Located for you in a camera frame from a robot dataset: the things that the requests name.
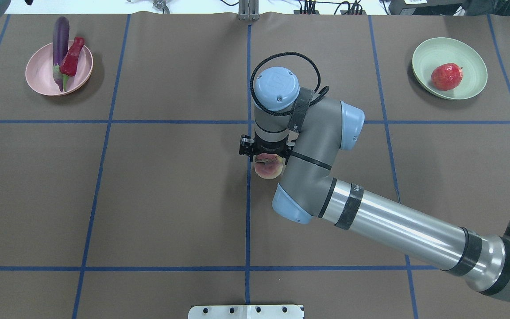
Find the pink plate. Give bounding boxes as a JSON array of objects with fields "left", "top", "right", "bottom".
[{"left": 25, "top": 43, "right": 94, "bottom": 97}]

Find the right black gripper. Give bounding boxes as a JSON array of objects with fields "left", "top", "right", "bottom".
[{"left": 239, "top": 135, "right": 295, "bottom": 165}]

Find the yellow-pink peach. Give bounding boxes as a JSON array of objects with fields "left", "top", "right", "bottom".
[{"left": 254, "top": 153, "right": 285, "bottom": 179}]

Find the green plate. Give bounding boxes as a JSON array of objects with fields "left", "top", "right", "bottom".
[{"left": 412, "top": 38, "right": 488, "bottom": 100}]

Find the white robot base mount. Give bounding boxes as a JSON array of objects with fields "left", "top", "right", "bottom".
[{"left": 188, "top": 304, "right": 305, "bottom": 319}]

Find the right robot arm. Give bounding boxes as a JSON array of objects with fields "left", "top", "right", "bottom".
[{"left": 239, "top": 52, "right": 510, "bottom": 302}]

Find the red-orange pomegranate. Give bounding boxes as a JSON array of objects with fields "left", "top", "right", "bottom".
[{"left": 431, "top": 63, "right": 464, "bottom": 91}]

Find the purple eggplant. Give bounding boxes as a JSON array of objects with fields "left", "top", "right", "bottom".
[{"left": 52, "top": 16, "right": 70, "bottom": 92}]

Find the red chili pepper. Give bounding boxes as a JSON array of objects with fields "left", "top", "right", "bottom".
[{"left": 59, "top": 37, "right": 85, "bottom": 92}]

